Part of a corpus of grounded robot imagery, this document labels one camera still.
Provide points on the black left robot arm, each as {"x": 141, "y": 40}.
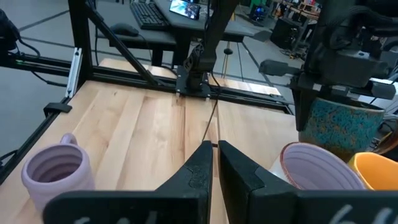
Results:
{"x": 217, "y": 31}

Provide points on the black computer mouse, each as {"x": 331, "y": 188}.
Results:
{"x": 124, "y": 29}

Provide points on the black aluminium table frame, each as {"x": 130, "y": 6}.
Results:
{"x": 81, "y": 31}

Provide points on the silver metal bracket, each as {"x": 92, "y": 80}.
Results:
{"x": 74, "y": 71}

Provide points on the dark mug teal speckled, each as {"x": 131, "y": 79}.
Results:
{"x": 339, "y": 127}

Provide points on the orange mug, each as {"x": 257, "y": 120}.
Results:
{"x": 379, "y": 171}

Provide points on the lilac ribbed mug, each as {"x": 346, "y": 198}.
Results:
{"x": 62, "y": 186}

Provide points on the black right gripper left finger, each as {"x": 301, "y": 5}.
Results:
{"x": 140, "y": 208}

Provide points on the black computer tower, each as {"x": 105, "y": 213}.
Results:
{"x": 286, "y": 32}

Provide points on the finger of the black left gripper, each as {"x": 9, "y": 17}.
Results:
{"x": 301, "y": 109}

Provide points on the black keyboard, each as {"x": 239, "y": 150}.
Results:
{"x": 149, "y": 15}

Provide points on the black smartphone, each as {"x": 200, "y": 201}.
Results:
{"x": 185, "y": 8}

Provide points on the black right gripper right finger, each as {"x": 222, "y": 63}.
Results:
{"x": 295, "y": 208}

